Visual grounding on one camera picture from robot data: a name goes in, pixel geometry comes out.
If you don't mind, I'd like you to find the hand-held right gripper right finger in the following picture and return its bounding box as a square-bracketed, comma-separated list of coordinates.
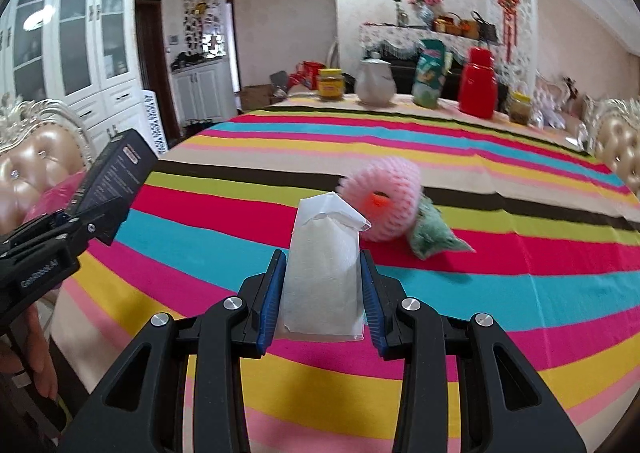
[359, 249, 587, 453]

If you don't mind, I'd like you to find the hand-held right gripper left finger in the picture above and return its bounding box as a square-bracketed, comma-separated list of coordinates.
[57, 249, 289, 453]

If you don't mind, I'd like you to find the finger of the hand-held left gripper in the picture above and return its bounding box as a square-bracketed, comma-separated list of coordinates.
[7, 210, 76, 240]
[10, 219, 102, 260]

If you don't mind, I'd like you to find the pink plastic bag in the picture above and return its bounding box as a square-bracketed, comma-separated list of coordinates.
[22, 170, 93, 224]

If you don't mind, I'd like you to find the white paper sachet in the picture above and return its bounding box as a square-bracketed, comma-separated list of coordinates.
[277, 191, 373, 343]

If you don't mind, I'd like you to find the person's left hand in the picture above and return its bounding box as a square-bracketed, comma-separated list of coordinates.
[0, 305, 59, 402]

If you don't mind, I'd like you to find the beige tufted chair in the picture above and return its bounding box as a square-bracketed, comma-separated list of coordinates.
[0, 93, 98, 239]
[590, 98, 640, 194]

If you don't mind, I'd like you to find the green packet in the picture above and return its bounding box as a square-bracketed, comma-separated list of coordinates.
[407, 195, 475, 261]

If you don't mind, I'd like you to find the pink foam fruit net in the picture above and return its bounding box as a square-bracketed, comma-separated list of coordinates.
[337, 156, 426, 243]

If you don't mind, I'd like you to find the white carved panel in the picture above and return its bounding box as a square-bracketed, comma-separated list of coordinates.
[142, 92, 168, 156]

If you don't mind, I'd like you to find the striped tablecloth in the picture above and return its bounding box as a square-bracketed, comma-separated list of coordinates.
[50, 93, 640, 453]

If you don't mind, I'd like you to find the dark wooden door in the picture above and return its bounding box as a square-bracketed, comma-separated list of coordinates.
[134, 0, 182, 144]

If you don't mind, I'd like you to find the white glass door cabinet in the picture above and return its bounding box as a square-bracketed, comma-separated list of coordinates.
[0, 0, 151, 158]

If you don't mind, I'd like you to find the low white cabinet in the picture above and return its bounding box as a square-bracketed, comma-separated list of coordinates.
[172, 58, 238, 126]

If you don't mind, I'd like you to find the brown cardboard box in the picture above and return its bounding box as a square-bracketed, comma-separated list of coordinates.
[240, 84, 273, 112]

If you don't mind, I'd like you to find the dark clothes pile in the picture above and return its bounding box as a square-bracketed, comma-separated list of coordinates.
[171, 51, 207, 71]

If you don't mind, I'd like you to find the white teapot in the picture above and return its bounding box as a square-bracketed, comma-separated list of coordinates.
[354, 51, 398, 108]

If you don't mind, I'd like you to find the yellow jar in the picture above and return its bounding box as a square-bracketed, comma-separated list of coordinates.
[316, 68, 346, 101]
[507, 91, 532, 126]

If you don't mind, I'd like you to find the green floral bag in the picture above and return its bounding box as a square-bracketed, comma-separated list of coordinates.
[411, 39, 447, 108]

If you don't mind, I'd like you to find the red thermos jug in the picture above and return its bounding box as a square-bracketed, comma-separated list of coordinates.
[457, 47, 499, 120]

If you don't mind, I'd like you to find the lace covered sideboard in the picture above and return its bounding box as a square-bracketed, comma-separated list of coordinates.
[359, 23, 501, 98]

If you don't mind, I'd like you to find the pale tufted sofa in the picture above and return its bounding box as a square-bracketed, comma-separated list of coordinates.
[532, 73, 596, 134]

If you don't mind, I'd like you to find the woven basket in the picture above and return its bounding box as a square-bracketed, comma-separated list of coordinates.
[432, 13, 461, 36]

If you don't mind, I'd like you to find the black handbag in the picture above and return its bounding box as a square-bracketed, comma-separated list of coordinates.
[470, 10, 501, 44]

